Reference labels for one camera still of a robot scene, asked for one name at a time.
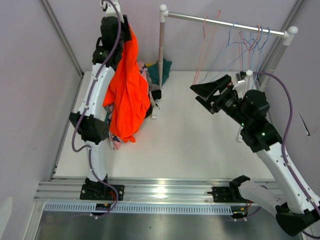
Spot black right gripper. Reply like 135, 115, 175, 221
190, 75, 250, 128

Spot teal shorts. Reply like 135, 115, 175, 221
147, 58, 173, 85

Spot grey shorts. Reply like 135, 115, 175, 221
146, 73, 160, 92

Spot orange shorts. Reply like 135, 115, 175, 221
102, 28, 151, 143

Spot pink hanger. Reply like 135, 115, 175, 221
237, 24, 262, 76
192, 15, 217, 85

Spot pink patterned shorts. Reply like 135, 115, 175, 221
104, 60, 148, 150

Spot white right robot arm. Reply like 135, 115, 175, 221
190, 74, 320, 237

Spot silver clothes rack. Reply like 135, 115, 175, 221
149, 3, 299, 143

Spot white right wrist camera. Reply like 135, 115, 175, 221
233, 70, 255, 91

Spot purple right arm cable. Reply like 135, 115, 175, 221
252, 71, 320, 240

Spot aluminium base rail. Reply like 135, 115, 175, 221
34, 177, 229, 204

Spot grey slotted cable duct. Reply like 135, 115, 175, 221
44, 202, 247, 216

